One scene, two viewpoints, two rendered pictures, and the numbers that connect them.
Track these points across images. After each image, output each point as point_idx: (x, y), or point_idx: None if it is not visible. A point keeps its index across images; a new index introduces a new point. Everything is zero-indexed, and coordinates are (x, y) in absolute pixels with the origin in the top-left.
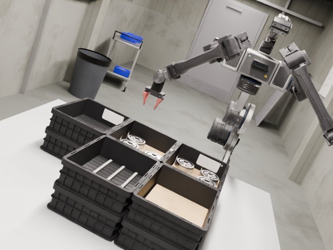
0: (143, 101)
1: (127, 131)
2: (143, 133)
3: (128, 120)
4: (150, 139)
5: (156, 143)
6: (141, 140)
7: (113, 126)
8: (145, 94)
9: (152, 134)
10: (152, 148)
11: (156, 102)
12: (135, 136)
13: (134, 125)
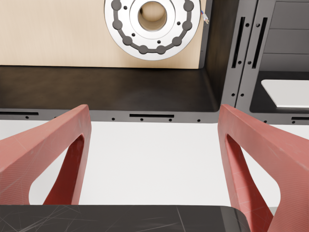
0: (239, 114)
1: (219, 25)
2: (145, 88)
3: (248, 61)
4: (102, 81)
5: (67, 78)
6: (131, 31)
7: (287, 76)
8: (299, 164)
9: (99, 95)
10: (82, 60)
11: (26, 142)
12: (170, 48)
13: (207, 97)
